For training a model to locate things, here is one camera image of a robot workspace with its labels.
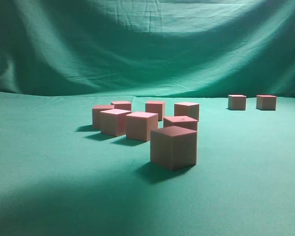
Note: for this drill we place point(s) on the pink cube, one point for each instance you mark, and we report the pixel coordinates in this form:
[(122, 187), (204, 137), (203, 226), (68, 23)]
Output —
[(157, 107), (140, 124), (266, 102), (96, 114), (173, 147), (181, 121), (122, 105), (189, 109), (113, 122), (237, 102)]

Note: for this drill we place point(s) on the green cloth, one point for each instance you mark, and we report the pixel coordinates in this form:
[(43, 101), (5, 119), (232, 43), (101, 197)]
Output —
[(61, 177)]

